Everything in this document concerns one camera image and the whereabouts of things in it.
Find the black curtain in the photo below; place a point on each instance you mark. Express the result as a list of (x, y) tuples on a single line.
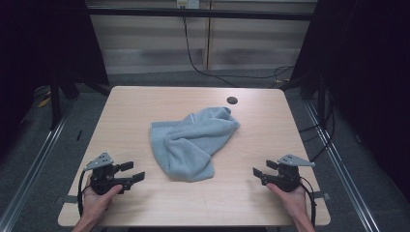
[(370, 80), (42, 42)]

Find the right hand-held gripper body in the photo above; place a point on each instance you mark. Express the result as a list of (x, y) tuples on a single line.
[(286, 179)]

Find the wooden wall post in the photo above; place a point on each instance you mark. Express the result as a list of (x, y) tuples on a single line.
[(207, 38)]

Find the yellow floor item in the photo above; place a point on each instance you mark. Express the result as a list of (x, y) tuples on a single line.
[(44, 102)]

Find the light blue towel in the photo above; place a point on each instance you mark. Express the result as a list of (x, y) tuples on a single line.
[(190, 145)]

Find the person's right hand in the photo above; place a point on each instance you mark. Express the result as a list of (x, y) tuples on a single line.
[(295, 203)]

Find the black horizontal bar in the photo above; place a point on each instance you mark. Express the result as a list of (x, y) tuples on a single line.
[(199, 14)]

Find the small black floor item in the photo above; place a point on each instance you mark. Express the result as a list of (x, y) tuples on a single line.
[(79, 135)]

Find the person's left hand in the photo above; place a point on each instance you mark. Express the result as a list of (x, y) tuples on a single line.
[(96, 204)]

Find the white wall outlet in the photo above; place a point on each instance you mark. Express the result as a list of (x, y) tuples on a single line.
[(188, 4)]

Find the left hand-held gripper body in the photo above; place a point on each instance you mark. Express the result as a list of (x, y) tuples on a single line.
[(103, 180)]

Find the dark round table grommet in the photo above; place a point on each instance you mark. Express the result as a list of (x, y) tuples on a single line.
[(232, 100)]

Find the black metal stand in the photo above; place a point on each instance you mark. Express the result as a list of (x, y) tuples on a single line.
[(55, 103)]

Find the metal floor rail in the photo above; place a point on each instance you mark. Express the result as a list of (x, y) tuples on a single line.
[(29, 177), (348, 180)]

